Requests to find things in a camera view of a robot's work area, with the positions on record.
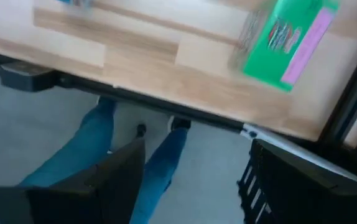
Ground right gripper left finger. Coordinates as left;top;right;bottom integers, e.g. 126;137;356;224
25;136;147;224

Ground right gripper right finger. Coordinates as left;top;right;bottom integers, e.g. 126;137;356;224
236;138;357;224

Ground green Apple Jacks cereal box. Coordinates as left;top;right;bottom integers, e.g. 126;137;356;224
228;0;343;93

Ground person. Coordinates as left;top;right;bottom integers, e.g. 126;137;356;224
18;98;192;224

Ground black aluminium table frame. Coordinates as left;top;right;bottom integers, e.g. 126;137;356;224
0;29;357;175

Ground black rectangular bracket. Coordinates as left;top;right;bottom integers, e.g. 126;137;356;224
0;60;58;93

